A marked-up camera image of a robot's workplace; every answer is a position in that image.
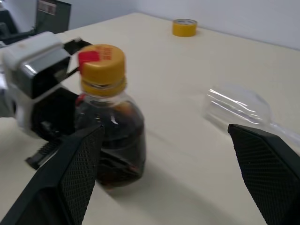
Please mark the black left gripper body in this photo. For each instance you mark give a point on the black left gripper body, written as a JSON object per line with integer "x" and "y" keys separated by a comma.
{"x": 54, "y": 110}

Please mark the dark office chair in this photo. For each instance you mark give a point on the dark office chair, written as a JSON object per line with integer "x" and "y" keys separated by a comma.
{"x": 10, "y": 25}

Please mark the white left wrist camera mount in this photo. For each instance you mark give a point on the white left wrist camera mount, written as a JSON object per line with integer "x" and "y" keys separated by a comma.
{"x": 30, "y": 47}

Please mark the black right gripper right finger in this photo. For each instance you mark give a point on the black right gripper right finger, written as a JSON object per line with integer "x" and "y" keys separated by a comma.
{"x": 269, "y": 168}

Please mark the clear empty plastic bottle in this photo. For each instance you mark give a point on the clear empty plastic bottle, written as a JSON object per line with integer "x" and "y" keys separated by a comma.
{"x": 234, "y": 105}

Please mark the dark cabinet in background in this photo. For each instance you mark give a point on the dark cabinet in background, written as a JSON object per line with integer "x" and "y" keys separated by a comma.
{"x": 53, "y": 16}

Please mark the yellow tape roll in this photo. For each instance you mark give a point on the yellow tape roll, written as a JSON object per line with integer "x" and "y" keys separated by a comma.
{"x": 184, "y": 28}

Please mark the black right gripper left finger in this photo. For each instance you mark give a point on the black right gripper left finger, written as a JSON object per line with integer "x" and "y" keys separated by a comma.
{"x": 58, "y": 178}

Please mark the dark drink bottle yellow cap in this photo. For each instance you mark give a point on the dark drink bottle yellow cap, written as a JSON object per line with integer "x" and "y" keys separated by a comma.
{"x": 103, "y": 68}

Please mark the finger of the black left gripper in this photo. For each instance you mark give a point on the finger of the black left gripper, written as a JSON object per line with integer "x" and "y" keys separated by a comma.
{"x": 44, "y": 152}
{"x": 76, "y": 44}

